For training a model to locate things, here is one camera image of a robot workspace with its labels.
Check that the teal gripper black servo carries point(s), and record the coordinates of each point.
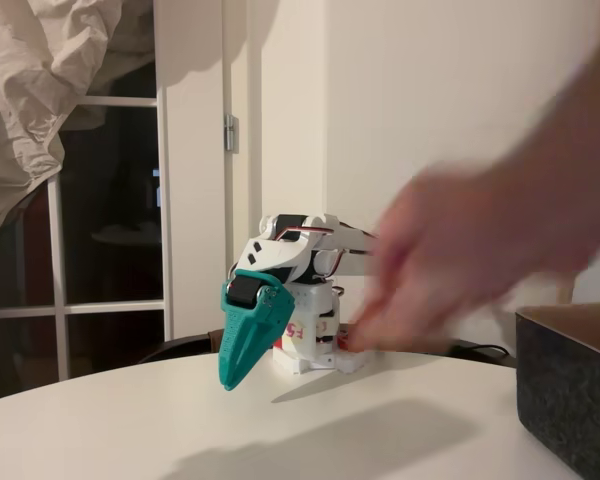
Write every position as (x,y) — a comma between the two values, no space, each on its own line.
(246,296)

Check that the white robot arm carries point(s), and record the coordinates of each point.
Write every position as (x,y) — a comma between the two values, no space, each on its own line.
(280,250)

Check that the bare person forearm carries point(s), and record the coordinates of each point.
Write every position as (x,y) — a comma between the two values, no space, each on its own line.
(590,150)

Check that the dark grey felt basket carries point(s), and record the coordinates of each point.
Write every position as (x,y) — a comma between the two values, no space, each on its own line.
(570,390)

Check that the bare person hand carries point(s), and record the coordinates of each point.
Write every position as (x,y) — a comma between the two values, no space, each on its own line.
(455,250)

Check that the white toy brick base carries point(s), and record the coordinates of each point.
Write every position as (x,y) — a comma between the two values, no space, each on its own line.
(300,362)

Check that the dark brown wooden chair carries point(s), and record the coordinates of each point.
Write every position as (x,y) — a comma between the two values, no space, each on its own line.
(180,345)

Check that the silver door hinge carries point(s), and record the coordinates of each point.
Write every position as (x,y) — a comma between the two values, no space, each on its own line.
(231,132)

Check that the white framed glass door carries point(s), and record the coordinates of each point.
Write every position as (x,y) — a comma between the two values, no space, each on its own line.
(56,250)

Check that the beige crumpled curtain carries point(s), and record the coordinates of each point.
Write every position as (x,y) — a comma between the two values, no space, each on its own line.
(20,75)

